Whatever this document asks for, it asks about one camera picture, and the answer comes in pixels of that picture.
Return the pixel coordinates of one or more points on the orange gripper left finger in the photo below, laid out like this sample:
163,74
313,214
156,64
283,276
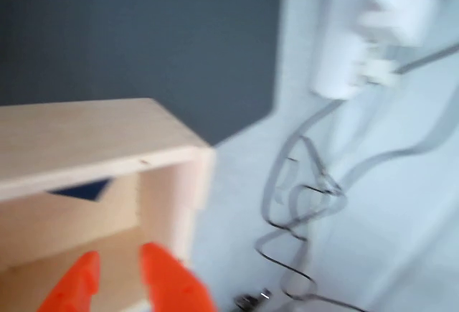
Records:
77,287

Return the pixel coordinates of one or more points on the blue cube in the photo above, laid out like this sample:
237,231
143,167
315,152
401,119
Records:
86,190

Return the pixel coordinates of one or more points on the white plug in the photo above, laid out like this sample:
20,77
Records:
376,70

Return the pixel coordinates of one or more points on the dark grey mat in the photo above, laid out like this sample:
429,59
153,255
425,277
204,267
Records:
143,39

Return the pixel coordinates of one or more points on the open wooden box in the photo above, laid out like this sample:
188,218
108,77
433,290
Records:
89,136

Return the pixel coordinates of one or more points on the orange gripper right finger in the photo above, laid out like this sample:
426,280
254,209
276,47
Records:
172,283

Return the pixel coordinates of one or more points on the white power strip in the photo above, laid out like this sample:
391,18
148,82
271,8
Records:
333,75

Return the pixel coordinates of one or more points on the small metal connector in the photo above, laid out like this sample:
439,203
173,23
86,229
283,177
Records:
251,299

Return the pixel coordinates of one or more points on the white power adapter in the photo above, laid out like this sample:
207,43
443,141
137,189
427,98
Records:
394,7

